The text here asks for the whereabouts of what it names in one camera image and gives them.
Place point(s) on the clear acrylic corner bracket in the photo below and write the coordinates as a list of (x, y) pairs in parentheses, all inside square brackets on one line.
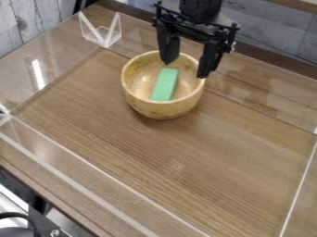
[(102, 36)]

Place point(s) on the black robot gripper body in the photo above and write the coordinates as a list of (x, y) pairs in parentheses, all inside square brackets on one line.
[(197, 20)]

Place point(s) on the round wooden bowl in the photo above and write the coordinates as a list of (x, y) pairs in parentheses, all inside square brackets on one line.
[(139, 75)]

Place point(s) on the black metal mount bracket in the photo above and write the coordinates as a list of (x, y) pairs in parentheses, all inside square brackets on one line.
[(52, 223)]

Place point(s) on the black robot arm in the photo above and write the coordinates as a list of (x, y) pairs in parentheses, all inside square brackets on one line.
[(198, 22)]

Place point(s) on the clear acrylic tray walls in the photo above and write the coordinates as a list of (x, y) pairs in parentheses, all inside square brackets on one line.
[(226, 172)]

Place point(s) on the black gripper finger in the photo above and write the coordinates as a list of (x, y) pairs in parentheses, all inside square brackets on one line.
[(167, 45), (210, 59)]

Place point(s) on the green rectangular block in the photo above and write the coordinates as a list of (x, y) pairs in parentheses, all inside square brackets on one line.
[(165, 85)]

